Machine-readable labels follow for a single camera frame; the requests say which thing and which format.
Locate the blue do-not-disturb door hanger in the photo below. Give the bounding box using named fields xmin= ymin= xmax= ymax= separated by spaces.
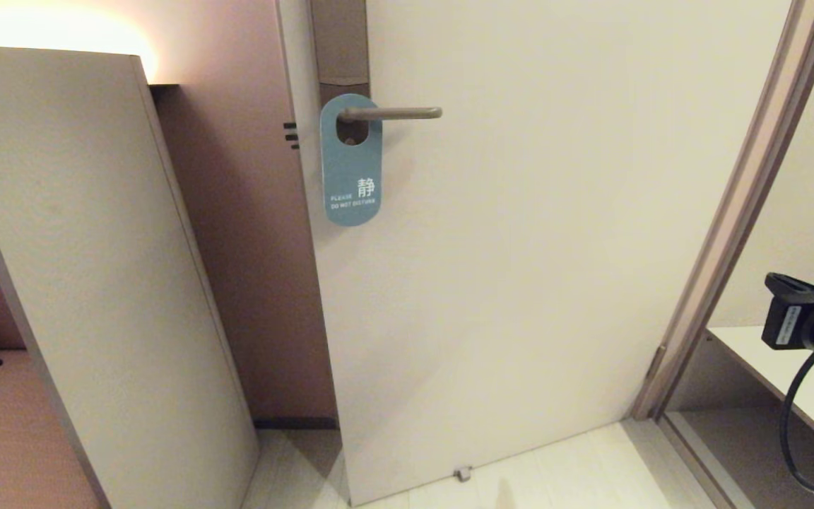
xmin=319 ymin=93 xmax=384 ymax=228

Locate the white door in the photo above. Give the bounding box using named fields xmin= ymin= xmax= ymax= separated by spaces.
xmin=276 ymin=0 xmax=793 ymax=506

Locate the metal lock plate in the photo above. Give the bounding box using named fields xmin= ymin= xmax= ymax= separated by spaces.
xmin=310 ymin=0 xmax=371 ymax=101

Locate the white shelf board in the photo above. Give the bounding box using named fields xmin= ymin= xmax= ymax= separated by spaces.
xmin=705 ymin=325 xmax=814 ymax=473

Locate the dark skirting board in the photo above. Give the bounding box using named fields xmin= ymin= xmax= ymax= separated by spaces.
xmin=254 ymin=416 xmax=339 ymax=431

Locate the beige upright panel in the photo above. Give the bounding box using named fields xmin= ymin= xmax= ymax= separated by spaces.
xmin=0 ymin=47 xmax=261 ymax=509

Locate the beige door frame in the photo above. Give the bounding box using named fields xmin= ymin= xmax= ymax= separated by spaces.
xmin=630 ymin=0 xmax=814 ymax=423

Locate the metal door handle lever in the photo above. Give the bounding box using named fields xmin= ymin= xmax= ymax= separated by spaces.
xmin=338 ymin=107 xmax=444 ymax=122

